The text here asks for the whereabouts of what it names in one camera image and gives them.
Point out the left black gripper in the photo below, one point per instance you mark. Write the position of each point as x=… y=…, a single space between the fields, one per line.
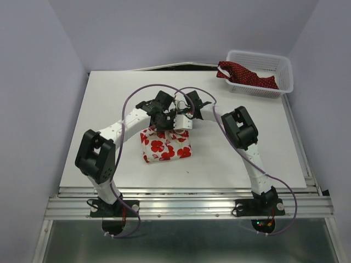
x=171 y=115

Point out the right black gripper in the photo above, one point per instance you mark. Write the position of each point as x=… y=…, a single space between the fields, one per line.
x=177 y=111

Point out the white red poppy skirt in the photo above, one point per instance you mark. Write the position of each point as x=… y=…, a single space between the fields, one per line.
x=168 y=145

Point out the dark red dotted skirt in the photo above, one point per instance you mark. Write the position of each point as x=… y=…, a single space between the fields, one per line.
x=235 y=73

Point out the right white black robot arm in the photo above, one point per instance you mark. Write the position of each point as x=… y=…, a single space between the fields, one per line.
x=242 y=134

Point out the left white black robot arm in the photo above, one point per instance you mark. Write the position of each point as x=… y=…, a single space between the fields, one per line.
x=96 y=156

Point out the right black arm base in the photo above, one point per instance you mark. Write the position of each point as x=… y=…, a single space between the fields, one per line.
x=263 y=214

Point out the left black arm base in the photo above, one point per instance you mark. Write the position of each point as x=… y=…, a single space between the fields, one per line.
x=114 y=216

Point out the white table board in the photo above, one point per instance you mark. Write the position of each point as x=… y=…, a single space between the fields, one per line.
x=213 y=163

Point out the white plastic basket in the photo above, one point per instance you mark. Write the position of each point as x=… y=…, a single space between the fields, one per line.
x=264 y=65

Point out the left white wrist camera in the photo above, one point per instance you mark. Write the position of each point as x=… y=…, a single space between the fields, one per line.
x=182 y=122

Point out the aluminium rail frame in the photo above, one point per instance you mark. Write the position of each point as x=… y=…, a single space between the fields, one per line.
x=192 y=224

